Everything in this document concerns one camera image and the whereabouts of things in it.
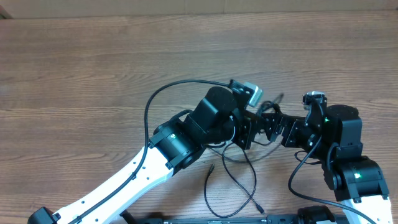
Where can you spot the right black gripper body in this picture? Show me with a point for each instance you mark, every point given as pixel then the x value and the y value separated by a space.
pixel 296 136

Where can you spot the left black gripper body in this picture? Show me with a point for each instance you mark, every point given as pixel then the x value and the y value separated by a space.
pixel 242 130

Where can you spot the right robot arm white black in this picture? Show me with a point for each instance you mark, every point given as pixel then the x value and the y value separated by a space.
pixel 332 135

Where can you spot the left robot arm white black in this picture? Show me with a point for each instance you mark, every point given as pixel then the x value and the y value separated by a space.
pixel 174 145

